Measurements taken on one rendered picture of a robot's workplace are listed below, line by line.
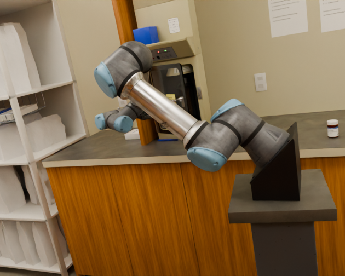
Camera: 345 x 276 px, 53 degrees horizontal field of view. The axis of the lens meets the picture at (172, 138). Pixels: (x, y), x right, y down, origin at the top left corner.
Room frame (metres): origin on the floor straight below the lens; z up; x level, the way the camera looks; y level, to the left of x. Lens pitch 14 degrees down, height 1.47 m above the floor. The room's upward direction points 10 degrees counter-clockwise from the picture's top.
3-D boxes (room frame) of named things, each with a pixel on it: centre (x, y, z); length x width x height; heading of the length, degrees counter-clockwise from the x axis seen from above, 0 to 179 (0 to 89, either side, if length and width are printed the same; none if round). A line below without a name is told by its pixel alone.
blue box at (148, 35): (1.99, 0.04, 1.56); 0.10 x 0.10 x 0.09; 66
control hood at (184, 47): (1.95, -0.04, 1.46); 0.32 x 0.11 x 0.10; 66
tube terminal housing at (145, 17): (2.12, -0.11, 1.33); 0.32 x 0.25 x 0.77; 66
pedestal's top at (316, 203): (1.11, -0.33, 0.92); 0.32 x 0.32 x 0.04; 73
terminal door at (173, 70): (1.94, -0.02, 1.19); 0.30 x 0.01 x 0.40; 38
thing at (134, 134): (2.26, 0.21, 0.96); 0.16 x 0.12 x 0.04; 61
